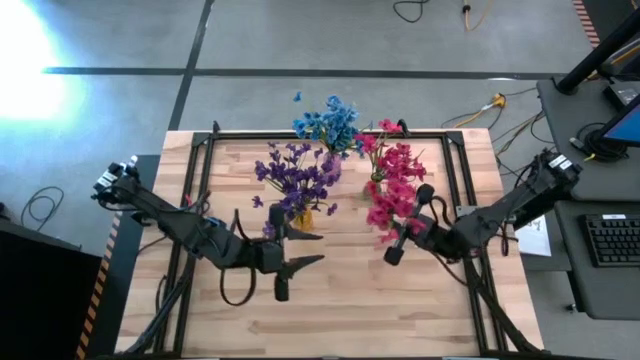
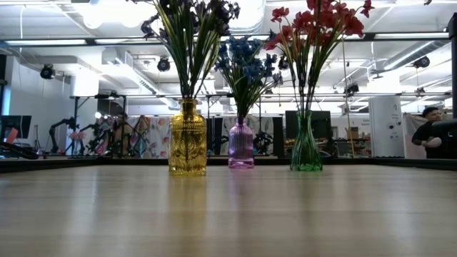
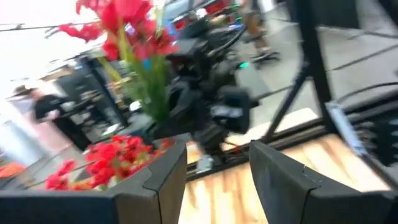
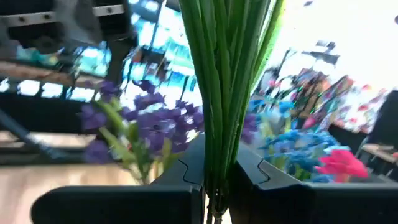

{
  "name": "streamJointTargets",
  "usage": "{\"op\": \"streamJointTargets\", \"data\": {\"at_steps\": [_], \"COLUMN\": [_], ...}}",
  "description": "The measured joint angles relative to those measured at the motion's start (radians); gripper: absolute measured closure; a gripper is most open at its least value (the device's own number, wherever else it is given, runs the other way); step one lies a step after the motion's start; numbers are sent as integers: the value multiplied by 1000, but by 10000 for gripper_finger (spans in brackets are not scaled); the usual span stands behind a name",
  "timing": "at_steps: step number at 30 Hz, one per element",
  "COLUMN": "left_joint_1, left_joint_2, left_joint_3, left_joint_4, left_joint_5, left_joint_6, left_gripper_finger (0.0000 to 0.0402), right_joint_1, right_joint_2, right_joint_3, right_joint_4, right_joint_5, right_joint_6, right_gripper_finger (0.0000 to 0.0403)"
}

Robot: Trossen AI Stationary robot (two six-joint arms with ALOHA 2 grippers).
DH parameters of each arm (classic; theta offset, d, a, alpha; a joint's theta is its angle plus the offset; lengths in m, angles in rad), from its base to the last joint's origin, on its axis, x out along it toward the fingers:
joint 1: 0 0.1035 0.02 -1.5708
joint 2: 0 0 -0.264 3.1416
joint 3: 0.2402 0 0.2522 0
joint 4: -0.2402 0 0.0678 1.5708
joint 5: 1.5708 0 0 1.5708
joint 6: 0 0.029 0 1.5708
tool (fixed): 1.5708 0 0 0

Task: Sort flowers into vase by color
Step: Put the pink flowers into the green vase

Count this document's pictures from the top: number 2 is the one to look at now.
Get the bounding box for green glass vase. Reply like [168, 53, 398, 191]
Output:
[289, 109, 323, 171]

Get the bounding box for pink ribbed glass vase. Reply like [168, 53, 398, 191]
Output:
[227, 116, 255, 169]

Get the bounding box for yellow embossed glass vase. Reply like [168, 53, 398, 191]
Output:
[168, 99, 208, 176]

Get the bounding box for colourful patterned board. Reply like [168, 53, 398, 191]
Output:
[127, 114, 171, 159]

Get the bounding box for black background monitor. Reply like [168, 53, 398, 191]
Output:
[0, 114, 32, 141]
[284, 109, 332, 151]

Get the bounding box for person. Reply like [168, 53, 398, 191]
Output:
[113, 112, 134, 157]
[411, 106, 444, 160]

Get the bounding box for white cabinet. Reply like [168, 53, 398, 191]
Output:
[368, 95, 405, 158]

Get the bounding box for background black robot arms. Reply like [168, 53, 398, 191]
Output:
[48, 116, 111, 157]

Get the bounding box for pink fabric curtain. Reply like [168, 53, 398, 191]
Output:
[403, 113, 429, 160]

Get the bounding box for silver ventilation duct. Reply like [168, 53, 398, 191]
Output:
[228, 0, 267, 36]

